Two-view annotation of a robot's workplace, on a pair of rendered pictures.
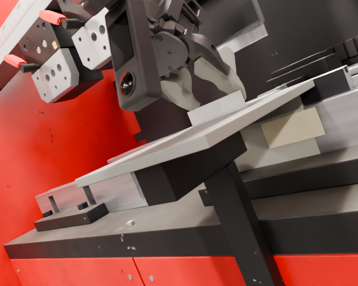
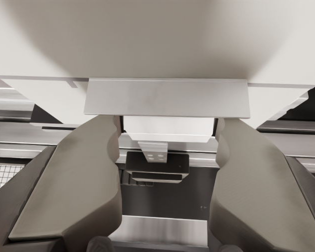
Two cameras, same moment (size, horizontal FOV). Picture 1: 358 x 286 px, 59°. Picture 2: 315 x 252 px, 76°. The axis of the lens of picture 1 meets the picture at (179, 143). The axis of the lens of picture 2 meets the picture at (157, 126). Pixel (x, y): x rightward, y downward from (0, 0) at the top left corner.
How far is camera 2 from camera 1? 0.34 m
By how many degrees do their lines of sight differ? 46
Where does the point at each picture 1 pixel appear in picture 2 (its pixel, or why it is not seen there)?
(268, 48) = (206, 215)
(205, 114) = (193, 94)
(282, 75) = (168, 172)
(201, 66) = (61, 203)
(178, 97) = (249, 157)
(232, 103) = (113, 93)
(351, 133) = not seen: hidden behind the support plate
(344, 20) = (142, 204)
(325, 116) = not seen: hidden behind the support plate
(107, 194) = not seen: outside the picture
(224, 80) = (77, 137)
